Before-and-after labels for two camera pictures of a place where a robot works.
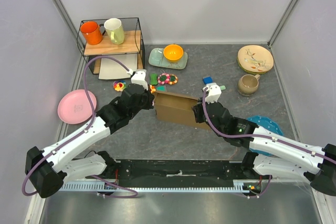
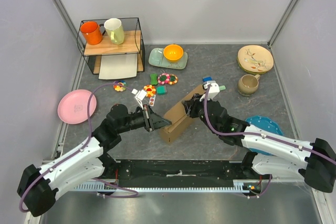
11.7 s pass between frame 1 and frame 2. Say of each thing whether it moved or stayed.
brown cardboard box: moved
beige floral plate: stayed
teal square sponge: stayed
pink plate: stayed
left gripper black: moved
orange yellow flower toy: stayed
